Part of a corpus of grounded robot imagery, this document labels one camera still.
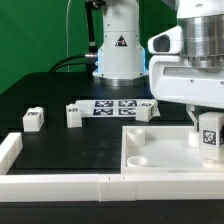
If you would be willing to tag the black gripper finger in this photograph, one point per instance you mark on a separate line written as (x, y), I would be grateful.
(194, 112)

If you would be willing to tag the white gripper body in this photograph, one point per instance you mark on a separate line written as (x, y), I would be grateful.
(172, 79)

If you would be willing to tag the white square tabletop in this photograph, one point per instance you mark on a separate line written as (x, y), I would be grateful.
(172, 149)

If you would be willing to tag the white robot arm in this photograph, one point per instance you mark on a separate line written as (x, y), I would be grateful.
(121, 60)

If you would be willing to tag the white U-shaped obstacle fence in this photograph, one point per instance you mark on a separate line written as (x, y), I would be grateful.
(99, 187)

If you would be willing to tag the white fiducial marker base plate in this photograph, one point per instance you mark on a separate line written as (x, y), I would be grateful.
(111, 107)

